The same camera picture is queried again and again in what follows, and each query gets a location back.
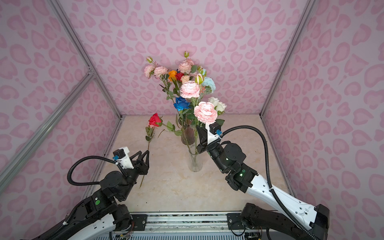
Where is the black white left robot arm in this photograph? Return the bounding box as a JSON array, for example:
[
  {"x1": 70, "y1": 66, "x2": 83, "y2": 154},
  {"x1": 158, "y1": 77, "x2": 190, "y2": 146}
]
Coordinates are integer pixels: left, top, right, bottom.
[{"x1": 36, "y1": 149, "x2": 150, "y2": 240}]

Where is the small pink rosebud stem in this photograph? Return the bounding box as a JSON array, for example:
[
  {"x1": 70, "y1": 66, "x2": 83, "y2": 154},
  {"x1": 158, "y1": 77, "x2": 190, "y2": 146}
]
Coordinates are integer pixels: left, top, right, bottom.
[{"x1": 139, "y1": 125, "x2": 155, "y2": 189}]

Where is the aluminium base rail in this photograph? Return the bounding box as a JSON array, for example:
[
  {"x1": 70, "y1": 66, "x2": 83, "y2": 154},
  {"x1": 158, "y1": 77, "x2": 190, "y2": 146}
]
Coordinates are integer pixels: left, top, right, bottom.
[{"x1": 95, "y1": 211, "x2": 293, "y2": 240}]

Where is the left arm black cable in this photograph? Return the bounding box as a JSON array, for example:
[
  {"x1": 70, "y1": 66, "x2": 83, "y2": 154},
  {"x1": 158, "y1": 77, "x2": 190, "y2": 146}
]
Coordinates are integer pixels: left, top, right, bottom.
[{"x1": 66, "y1": 155, "x2": 116, "y2": 187}]

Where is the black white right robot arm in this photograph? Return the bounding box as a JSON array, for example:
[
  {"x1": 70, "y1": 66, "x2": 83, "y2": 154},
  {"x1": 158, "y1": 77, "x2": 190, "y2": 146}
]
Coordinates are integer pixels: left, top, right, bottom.
[{"x1": 197, "y1": 123, "x2": 330, "y2": 240}]

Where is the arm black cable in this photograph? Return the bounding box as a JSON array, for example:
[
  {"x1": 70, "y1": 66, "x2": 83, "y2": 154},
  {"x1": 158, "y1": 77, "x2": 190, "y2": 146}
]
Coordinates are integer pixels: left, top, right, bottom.
[
  {"x1": 220, "y1": 125, "x2": 320, "y2": 240},
  {"x1": 66, "y1": 155, "x2": 116, "y2": 187}
]

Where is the peach artificial rose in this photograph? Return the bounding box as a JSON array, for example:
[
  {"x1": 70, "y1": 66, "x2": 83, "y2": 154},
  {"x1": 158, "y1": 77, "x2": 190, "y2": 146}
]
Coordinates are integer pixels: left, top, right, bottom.
[{"x1": 181, "y1": 75, "x2": 190, "y2": 84}]

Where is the aluminium frame left diagonal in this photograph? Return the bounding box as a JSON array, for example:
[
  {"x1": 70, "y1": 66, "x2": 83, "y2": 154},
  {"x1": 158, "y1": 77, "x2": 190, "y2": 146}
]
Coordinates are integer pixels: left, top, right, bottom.
[{"x1": 1, "y1": 71, "x2": 94, "y2": 193}]

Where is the clear frosted glass vase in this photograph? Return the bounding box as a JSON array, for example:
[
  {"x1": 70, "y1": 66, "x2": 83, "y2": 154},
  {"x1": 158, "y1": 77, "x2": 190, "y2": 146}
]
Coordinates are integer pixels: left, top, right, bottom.
[{"x1": 188, "y1": 152, "x2": 203, "y2": 173}]

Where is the aluminium frame right post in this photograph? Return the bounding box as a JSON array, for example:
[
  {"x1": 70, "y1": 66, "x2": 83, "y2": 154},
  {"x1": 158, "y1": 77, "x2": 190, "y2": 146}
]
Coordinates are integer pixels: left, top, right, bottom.
[{"x1": 260, "y1": 0, "x2": 319, "y2": 119}]

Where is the light blue carnation spray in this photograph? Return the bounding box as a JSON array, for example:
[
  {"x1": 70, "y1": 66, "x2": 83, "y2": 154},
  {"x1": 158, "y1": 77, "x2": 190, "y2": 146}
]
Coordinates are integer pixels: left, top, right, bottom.
[{"x1": 199, "y1": 69, "x2": 216, "y2": 93}]

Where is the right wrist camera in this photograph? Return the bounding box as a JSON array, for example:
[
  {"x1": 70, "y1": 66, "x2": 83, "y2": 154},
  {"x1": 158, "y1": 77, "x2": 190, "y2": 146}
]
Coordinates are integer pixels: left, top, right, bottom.
[{"x1": 206, "y1": 122, "x2": 222, "y2": 144}]

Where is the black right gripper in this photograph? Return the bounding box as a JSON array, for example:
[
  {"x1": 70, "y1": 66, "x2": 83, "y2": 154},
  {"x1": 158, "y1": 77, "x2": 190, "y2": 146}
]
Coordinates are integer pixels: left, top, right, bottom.
[{"x1": 196, "y1": 124, "x2": 230, "y2": 173}]

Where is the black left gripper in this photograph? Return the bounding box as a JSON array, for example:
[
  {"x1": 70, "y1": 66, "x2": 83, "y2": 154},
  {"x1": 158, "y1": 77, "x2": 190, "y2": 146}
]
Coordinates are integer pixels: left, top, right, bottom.
[{"x1": 120, "y1": 150, "x2": 150, "y2": 201}]

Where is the pink rosebud spray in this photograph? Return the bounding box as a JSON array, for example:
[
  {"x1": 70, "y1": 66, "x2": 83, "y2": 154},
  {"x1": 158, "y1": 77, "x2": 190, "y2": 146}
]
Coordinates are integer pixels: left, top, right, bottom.
[{"x1": 178, "y1": 51, "x2": 195, "y2": 75}]

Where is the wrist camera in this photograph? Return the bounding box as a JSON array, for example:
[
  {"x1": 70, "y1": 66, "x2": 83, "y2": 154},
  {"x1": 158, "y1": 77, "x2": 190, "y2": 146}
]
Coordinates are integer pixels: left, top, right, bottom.
[
  {"x1": 113, "y1": 147, "x2": 134, "y2": 170},
  {"x1": 206, "y1": 122, "x2": 222, "y2": 144}
]

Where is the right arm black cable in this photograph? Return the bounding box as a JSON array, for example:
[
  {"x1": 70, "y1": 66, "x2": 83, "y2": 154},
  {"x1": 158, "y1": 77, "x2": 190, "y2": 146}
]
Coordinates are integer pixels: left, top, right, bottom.
[{"x1": 220, "y1": 125, "x2": 320, "y2": 240}]

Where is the small red artificial rose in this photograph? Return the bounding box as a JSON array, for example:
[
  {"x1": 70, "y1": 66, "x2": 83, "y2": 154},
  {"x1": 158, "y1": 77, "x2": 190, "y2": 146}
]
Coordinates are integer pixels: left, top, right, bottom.
[{"x1": 175, "y1": 72, "x2": 184, "y2": 82}]

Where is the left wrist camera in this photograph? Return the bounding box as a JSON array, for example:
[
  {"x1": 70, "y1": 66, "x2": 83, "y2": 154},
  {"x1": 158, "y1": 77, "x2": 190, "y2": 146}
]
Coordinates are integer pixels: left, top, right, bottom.
[{"x1": 113, "y1": 147, "x2": 134, "y2": 170}]

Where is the orange artificial rose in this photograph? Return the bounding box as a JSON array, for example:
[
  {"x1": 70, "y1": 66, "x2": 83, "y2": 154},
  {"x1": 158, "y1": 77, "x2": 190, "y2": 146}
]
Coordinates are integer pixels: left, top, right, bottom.
[{"x1": 167, "y1": 71, "x2": 181, "y2": 91}]

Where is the pink carnation spray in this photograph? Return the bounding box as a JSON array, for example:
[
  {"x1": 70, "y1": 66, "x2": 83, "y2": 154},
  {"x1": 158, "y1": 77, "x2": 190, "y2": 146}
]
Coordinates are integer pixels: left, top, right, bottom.
[
  {"x1": 144, "y1": 56, "x2": 181, "y2": 106},
  {"x1": 179, "y1": 73, "x2": 219, "y2": 157}
]

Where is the white artificial rose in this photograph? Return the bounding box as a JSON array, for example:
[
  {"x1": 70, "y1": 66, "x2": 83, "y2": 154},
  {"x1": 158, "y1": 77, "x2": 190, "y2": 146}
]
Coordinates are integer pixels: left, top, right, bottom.
[{"x1": 209, "y1": 97, "x2": 227, "y2": 115}]

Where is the aluminium frame post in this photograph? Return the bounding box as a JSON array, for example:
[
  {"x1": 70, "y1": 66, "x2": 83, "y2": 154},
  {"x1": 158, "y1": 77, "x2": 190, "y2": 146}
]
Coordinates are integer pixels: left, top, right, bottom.
[
  {"x1": 260, "y1": 0, "x2": 319, "y2": 119},
  {"x1": 46, "y1": 0, "x2": 123, "y2": 120}
]

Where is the aluminium frame left post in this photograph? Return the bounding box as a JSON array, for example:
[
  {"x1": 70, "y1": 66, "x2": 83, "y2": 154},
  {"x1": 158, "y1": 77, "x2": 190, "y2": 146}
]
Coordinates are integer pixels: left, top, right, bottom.
[{"x1": 46, "y1": 0, "x2": 123, "y2": 120}]

